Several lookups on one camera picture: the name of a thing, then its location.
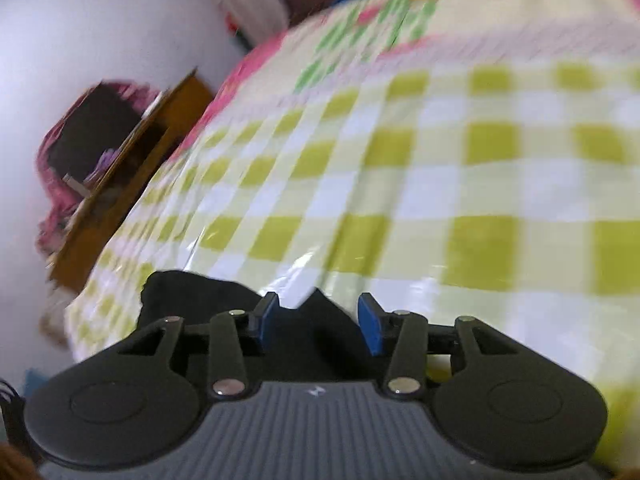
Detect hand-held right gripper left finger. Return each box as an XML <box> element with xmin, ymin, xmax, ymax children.
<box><xmin>117</xmin><ymin>292</ymin><xmax>281</xmax><ymax>402</ymax></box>

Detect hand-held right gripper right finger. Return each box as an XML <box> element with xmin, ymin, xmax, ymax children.
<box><xmin>357</xmin><ymin>292</ymin><xmax>522</xmax><ymax>402</ymax></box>

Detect black pants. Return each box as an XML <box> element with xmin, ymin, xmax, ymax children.
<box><xmin>137</xmin><ymin>270</ymin><xmax>372</xmax><ymax>385</ymax></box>

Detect checked floral bedsheet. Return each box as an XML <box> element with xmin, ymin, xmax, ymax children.
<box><xmin>65</xmin><ymin>0</ymin><xmax>640</xmax><ymax>471</ymax></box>

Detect wooden desk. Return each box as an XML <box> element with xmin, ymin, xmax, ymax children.
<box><xmin>47</xmin><ymin>67</ymin><xmax>217</xmax><ymax>292</ymax></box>

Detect cardboard box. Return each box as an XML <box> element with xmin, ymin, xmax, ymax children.
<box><xmin>39</xmin><ymin>299</ymin><xmax>72</xmax><ymax>347</ymax></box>

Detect small white box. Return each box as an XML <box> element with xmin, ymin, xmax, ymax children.
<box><xmin>62</xmin><ymin>173</ymin><xmax>92</xmax><ymax>197</ymax></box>

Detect pink cloth covered monitor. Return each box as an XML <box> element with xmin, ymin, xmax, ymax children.
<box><xmin>34</xmin><ymin>79</ymin><xmax>167</xmax><ymax>257</ymax></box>

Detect black television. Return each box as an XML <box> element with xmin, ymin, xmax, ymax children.
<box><xmin>47</xmin><ymin>82</ymin><xmax>144</xmax><ymax>182</ymax></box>

